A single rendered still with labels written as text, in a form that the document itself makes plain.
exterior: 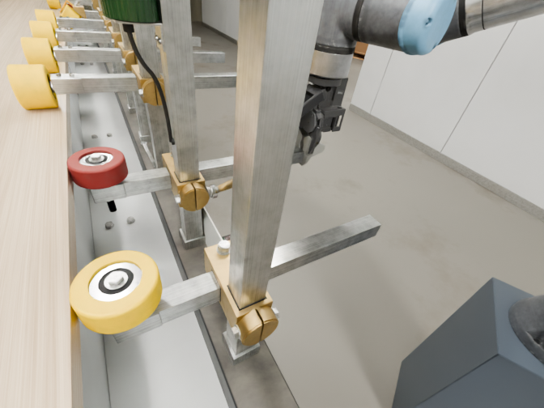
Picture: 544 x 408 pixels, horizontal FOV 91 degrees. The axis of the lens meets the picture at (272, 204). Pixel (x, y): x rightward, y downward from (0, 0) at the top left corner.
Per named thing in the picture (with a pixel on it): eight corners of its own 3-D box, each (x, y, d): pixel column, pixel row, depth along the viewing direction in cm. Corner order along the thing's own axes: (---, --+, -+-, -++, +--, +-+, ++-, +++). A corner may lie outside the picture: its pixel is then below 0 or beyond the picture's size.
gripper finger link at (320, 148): (323, 167, 68) (332, 133, 62) (304, 172, 65) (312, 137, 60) (316, 161, 70) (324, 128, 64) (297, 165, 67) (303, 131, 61)
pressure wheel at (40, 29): (48, 14, 83) (53, 35, 81) (57, 37, 90) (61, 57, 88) (24, 13, 80) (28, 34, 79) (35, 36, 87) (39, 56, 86)
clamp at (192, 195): (188, 170, 58) (186, 150, 55) (210, 208, 50) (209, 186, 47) (161, 175, 56) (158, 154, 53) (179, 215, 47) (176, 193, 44)
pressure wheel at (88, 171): (133, 193, 54) (120, 141, 47) (140, 218, 49) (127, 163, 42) (87, 201, 50) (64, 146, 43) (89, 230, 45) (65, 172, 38)
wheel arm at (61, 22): (180, 32, 125) (180, 23, 122) (183, 34, 122) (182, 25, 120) (48, 25, 102) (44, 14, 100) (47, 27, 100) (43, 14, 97)
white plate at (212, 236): (191, 209, 67) (189, 175, 60) (233, 293, 50) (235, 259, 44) (189, 210, 66) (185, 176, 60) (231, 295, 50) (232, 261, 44)
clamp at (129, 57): (140, 60, 84) (138, 42, 81) (149, 73, 75) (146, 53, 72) (118, 60, 81) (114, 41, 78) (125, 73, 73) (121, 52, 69)
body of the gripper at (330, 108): (339, 133, 62) (355, 79, 55) (310, 139, 59) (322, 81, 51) (320, 121, 67) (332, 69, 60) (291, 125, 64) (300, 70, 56)
